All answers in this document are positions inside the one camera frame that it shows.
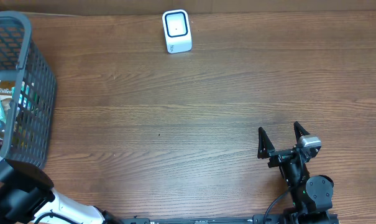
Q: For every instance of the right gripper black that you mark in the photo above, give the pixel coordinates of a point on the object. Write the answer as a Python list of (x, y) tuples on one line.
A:
[(267, 150)]

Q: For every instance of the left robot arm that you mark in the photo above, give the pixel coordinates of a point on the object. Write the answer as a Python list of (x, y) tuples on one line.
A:
[(27, 195)]

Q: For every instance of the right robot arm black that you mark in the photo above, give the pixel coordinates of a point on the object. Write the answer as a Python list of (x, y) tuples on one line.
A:
[(311, 195)]

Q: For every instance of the white barcode scanner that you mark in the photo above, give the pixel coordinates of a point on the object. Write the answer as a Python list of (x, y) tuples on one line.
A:
[(176, 26)]

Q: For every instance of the grey plastic shopping basket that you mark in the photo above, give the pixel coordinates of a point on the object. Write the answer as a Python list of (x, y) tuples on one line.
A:
[(29, 113)]

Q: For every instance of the brown snack packet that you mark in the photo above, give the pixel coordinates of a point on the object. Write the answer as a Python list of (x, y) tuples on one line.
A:
[(6, 90)]

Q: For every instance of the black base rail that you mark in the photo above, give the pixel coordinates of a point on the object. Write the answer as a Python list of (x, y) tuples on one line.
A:
[(190, 221)]

